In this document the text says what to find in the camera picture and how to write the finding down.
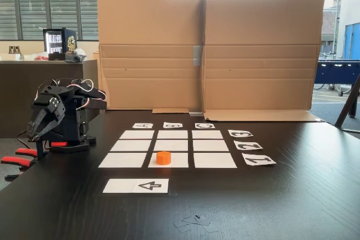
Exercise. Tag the round orange token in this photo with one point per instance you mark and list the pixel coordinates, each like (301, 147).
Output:
(163, 158)

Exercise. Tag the blank white paper square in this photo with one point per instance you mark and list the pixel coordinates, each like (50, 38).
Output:
(215, 160)
(207, 134)
(180, 161)
(131, 145)
(123, 160)
(171, 144)
(210, 145)
(172, 134)
(137, 134)

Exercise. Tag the red black spring clamp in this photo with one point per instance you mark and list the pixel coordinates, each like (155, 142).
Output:
(17, 162)
(26, 152)

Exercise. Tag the dark brown counter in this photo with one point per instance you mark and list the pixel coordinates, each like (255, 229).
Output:
(17, 88)

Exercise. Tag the small black box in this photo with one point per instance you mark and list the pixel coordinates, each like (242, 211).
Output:
(57, 56)

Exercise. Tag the grey crumpled item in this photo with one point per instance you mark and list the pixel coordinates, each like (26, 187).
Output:
(74, 58)

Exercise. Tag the black mini fridge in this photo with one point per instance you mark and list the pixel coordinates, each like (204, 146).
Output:
(57, 40)

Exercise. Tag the paper sheet letter A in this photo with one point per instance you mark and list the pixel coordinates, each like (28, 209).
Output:
(135, 125)

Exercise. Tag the paper sheet letter B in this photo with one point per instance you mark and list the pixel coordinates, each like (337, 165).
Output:
(166, 125)

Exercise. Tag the white arrow paper sheet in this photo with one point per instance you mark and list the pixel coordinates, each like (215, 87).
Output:
(152, 186)

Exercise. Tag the narrower brown cardboard panel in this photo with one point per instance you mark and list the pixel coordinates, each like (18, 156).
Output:
(149, 26)

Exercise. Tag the paper sheet letter C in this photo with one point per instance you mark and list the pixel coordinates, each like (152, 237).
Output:
(197, 125)

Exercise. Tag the grey tape strip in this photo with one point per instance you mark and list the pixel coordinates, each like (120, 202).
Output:
(197, 56)

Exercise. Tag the paper sheet number 3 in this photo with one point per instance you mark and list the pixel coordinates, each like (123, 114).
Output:
(232, 133)

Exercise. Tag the paper sheet number 2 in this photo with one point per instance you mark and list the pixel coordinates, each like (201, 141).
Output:
(239, 145)

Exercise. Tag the paper sheet number 1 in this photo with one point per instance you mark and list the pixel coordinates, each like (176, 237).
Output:
(249, 159)

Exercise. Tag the wider brown cardboard panel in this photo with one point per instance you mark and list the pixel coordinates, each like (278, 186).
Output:
(261, 26)

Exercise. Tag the blue foosball table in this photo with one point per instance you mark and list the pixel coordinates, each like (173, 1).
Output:
(337, 68)

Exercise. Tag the dark wooden slanted leg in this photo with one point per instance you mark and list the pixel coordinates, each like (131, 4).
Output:
(347, 105)

